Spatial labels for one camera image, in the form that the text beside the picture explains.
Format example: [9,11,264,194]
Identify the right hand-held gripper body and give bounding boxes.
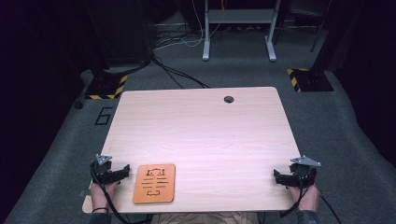
[289,155,322,189]

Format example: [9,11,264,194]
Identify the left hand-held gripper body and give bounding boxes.
[90,153,114,185]

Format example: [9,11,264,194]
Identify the orange wooden cutout board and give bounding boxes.
[132,163,177,205]

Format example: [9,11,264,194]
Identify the person's left hand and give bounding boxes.
[89,181,120,214]

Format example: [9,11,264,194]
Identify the person's right hand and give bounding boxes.
[287,182,321,213]

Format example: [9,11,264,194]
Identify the black stand base striped tape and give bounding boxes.
[286,67,334,93]
[84,70,129,101]

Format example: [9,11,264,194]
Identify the person's beige trousers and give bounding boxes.
[150,211,261,224]

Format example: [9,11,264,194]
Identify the black cabinet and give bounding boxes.
[83,0,157,68]

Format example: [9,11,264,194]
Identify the black floor cable bundle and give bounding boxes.
[150,53,210,90]

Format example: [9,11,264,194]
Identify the black metal stand post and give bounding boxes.
[309,0,347,73]

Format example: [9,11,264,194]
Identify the white floor cable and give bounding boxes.
[152,0,222,51]

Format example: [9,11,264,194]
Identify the white metal desk frame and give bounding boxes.
[202,0,282,63]

